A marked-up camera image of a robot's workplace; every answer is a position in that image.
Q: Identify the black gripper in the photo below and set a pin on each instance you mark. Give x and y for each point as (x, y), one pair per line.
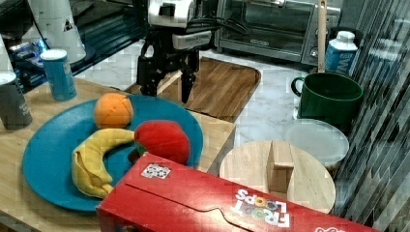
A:
(167, 50)

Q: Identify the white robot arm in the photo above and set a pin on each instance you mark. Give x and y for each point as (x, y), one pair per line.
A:
(170, 13)

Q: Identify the brown wooden tray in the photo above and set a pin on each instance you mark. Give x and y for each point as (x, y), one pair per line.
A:
(221, 89)

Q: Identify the red plush apple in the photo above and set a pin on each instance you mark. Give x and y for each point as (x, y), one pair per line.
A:
(165, 139)

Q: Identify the orange plush fruit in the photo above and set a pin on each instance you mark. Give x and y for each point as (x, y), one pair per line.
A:
(113, 110)

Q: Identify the blue shaker white cap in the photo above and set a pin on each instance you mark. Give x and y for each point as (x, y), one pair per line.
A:
(59, 74)

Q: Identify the red Froot Loops box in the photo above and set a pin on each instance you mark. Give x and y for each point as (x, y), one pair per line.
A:
(160, 195)

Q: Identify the yellow plush banana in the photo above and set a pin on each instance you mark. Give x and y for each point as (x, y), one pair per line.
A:
(88, 170)

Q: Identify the stainless steel toaster oven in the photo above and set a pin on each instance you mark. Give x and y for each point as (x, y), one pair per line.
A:
(282, 29)

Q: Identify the jar with wooden lid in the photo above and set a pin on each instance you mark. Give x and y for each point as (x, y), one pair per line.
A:
(283, 170)

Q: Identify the blue plate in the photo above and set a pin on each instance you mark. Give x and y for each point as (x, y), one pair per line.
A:
(47, 160)

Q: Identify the grey shaker white cap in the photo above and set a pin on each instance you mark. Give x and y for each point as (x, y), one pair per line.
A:
(14, 111)

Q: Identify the green mug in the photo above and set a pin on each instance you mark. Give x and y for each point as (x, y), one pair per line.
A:
(329, 97)

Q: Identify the jar with clear lid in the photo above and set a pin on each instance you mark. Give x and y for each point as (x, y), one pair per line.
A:
(323, 141)

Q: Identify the wooden utensil stand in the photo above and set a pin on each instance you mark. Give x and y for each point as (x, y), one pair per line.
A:
(321, 36)

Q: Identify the blue white water carton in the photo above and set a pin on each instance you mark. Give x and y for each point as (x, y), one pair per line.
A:
(338, 61)

